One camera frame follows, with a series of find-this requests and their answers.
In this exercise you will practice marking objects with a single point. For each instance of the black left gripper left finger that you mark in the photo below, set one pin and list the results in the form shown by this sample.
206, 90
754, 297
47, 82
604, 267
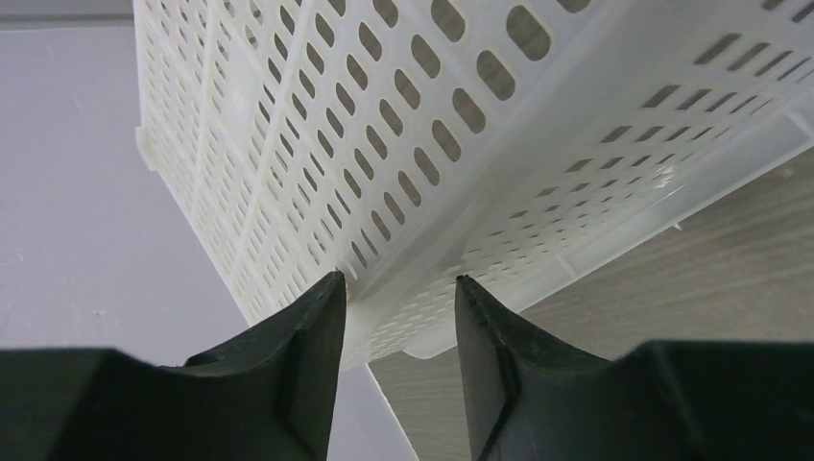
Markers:
267, 393

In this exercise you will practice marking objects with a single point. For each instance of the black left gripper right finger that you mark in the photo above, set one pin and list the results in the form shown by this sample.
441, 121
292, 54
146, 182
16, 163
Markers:
531, 396

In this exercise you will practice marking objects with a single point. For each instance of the white perforated plastic basket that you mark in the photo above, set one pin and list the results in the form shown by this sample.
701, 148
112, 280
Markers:
405, 143

